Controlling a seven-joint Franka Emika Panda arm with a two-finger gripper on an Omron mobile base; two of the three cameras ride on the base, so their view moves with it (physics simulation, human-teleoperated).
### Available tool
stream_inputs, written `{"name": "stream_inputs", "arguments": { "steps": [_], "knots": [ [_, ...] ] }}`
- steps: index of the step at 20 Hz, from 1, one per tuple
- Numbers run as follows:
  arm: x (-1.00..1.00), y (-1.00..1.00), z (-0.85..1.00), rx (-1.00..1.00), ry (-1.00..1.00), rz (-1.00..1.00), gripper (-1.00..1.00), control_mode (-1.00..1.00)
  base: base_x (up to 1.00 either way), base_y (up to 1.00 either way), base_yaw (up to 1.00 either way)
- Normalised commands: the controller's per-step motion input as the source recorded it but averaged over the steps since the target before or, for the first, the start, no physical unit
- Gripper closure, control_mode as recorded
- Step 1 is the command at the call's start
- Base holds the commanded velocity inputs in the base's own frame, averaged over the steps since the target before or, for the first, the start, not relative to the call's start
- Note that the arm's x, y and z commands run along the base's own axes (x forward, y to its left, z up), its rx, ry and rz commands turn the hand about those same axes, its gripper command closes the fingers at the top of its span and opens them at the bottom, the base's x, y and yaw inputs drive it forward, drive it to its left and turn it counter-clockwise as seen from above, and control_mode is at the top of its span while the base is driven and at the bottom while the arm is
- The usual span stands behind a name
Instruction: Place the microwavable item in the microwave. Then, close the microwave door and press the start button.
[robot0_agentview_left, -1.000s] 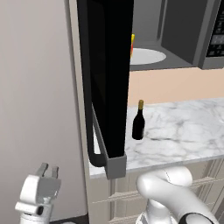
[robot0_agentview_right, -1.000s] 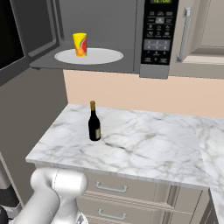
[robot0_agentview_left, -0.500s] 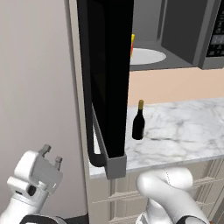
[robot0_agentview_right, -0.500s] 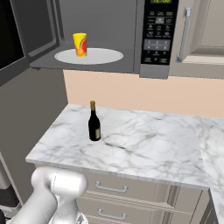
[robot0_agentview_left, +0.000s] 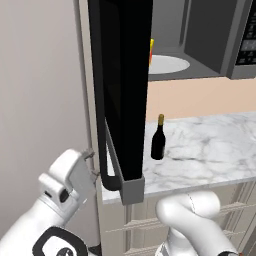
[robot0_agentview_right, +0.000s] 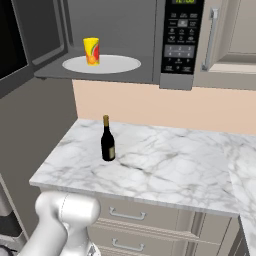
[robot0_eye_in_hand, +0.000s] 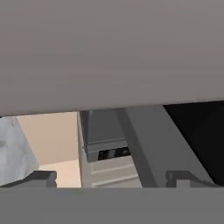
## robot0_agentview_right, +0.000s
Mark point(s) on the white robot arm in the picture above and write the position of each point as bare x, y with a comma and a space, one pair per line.
56, 223

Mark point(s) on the white microwave turntable plate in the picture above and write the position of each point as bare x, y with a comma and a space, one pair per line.
101, 64

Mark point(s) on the grey microwave oven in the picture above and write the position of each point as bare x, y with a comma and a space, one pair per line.
133, 36

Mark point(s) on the beige base cupboard door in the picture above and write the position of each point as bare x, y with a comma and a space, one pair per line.
213, 235

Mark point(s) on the grey microwave door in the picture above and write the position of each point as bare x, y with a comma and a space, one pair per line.
20, 40

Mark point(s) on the dark wine bottle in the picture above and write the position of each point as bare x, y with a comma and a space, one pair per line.
108, 143

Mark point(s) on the yellow printed cup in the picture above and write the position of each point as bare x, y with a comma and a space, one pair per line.
91, 50

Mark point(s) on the beige drawer front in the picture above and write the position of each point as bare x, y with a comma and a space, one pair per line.
140, 215
133, 243

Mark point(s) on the beige wall cupboard door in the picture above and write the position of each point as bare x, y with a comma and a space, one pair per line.
230, 40

